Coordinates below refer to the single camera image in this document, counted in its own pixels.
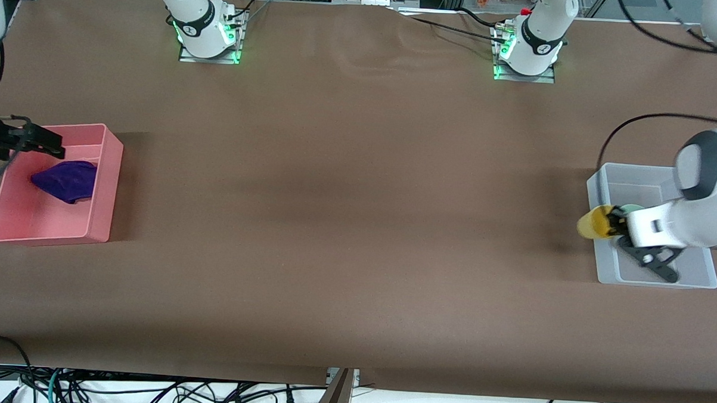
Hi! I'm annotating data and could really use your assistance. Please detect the pink plastic bin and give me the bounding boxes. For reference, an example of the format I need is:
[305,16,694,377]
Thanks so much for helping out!
[0,120,125,249]

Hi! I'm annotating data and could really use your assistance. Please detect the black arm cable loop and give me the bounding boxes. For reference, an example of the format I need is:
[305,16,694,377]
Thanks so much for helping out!
[595,110,717,198]

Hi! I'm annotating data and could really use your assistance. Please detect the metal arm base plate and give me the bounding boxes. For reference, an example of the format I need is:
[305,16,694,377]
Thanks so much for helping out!
[493,62,557,84]
[178,39,243,66]

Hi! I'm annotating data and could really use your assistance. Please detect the aluminium frame post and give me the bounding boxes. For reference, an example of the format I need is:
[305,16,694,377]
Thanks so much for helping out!
[315,367,355,403]

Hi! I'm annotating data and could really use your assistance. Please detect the purple cloth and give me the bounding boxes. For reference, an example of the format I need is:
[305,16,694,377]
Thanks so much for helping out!
[29,159,99,206]

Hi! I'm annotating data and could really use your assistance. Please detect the yellow cup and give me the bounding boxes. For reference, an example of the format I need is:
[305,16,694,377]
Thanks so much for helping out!
[576,204,615,241]

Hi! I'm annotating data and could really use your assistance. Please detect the black cable on table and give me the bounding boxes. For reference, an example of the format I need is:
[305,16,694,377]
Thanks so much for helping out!
[388,6,504,39]

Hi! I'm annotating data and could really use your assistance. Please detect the black floor cable loop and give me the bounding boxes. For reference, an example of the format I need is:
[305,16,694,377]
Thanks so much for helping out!
[0,335,35,390]

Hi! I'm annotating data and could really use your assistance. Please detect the clear plastic bin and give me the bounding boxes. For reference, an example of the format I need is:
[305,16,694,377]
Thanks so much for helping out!
[583,162,717,290]

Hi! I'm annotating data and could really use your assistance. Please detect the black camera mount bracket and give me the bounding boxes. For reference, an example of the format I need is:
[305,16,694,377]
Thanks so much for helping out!
[615,239,685,284]

